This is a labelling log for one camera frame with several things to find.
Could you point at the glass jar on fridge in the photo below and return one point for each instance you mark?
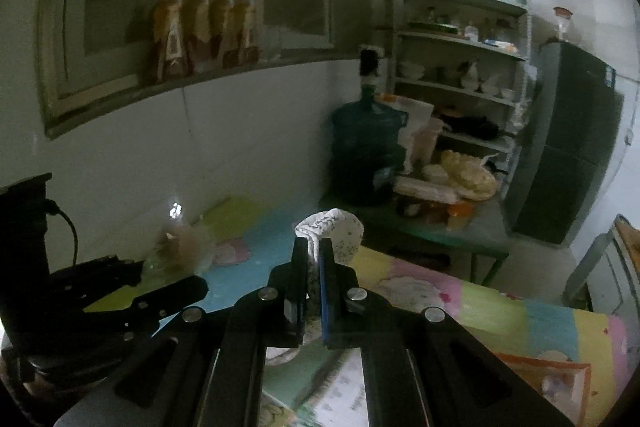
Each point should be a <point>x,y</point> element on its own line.
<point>563,23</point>

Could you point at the mint green rectangular box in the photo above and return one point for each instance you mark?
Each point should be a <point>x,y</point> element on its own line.
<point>291,378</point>

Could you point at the orange-rimmed cardboard box tray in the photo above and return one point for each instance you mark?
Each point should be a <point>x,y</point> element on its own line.
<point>565,384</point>

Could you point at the dark green refrigerator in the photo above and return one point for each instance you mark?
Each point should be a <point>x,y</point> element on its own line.
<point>566,145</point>

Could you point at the grey metal shelving unit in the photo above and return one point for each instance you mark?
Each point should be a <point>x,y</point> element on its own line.
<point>469,59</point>

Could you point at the white floral cloth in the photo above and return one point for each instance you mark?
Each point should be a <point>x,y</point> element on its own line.
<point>345,231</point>

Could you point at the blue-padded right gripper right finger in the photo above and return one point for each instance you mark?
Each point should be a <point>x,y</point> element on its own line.
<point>422,368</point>

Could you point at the white flat package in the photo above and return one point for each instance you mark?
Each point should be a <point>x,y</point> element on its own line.
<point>431,192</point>

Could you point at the floral tissue pack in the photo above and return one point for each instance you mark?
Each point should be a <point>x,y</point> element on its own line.
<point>341,399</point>

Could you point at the yellow round bread stack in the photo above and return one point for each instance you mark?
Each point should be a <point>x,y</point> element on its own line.
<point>468,176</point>

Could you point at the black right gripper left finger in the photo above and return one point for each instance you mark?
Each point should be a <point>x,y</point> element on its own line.
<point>222,354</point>

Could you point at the wooden kitchen counter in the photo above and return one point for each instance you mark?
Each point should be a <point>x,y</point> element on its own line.
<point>606,280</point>

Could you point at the green water jug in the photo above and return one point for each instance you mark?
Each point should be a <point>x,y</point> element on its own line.
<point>365,151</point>

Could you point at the colourful patchwork cartoon mat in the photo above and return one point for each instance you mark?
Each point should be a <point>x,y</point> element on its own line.
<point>250,239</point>

